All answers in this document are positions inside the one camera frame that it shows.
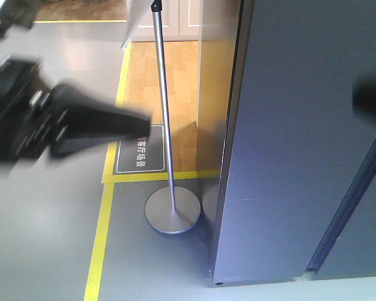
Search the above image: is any white double door wardrobe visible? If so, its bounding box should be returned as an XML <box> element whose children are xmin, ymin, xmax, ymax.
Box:
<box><xmin>132</xmin><ymin>0</ymin><xmax>202</xmax><ymax>42</ymax></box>

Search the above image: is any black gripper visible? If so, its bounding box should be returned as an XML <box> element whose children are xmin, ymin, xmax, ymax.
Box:
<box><xmin>0</xmin><ymin>59</ymin><xmax>151</xmax><ymax>162</ymax></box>

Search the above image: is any dark floor sign sticker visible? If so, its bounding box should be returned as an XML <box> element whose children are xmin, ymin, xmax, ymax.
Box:
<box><xmin>113</xmin><ymin>125</ymin><xmax>166</xmax><ymax>174</ymax></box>

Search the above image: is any dark grey fridge body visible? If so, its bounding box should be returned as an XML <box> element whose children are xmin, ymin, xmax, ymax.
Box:
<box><xmin>306</xmin><ymin>138</ymin><xmax>376</xmax><ymax>280</ymax></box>

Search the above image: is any silver sign stand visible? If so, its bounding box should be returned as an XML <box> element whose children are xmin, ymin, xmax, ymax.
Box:
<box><xmin>120</xmin><ymin>0</ymin><xmax>202</xmax><ymax>235</ymax></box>

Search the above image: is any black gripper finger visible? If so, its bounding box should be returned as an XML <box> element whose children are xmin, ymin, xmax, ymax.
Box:
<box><xmin>352</xmin><ymin>75</ymin><xmax>376</xmax><ymax>118</ymax></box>

